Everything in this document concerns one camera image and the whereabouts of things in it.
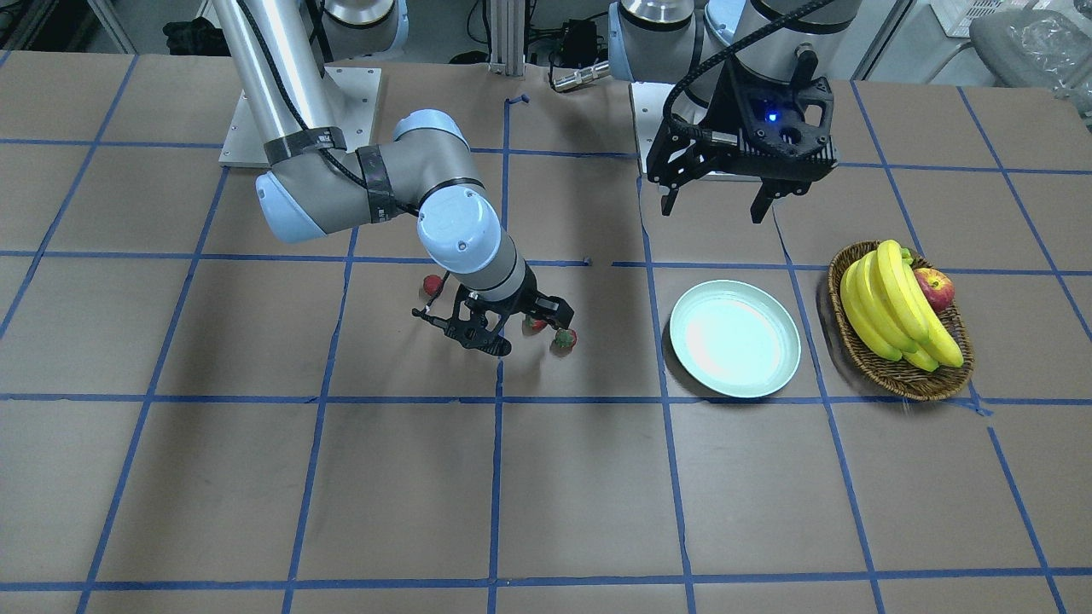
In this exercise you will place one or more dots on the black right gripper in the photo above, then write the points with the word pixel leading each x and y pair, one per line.
pixel 521 294

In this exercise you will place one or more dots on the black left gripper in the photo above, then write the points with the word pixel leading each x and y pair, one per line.
pixel 728 112

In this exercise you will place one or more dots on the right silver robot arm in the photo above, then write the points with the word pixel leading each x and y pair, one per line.
pixel 318 184

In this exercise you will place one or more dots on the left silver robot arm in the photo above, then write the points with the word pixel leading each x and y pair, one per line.
pixel 685 43

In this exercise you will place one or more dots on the pale green plate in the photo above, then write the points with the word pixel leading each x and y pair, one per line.
pixel 735 339

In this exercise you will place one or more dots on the yellow banana bunch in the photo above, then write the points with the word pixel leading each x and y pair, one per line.
pixel 885 316

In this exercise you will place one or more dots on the red yellow apple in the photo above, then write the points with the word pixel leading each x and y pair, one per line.
pixel 937 288

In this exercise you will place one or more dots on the woven wicker basket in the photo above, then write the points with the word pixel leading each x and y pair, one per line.
pixel 905 383

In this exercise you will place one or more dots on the aluminium frame post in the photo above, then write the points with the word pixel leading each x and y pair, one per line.
pixel 507 25

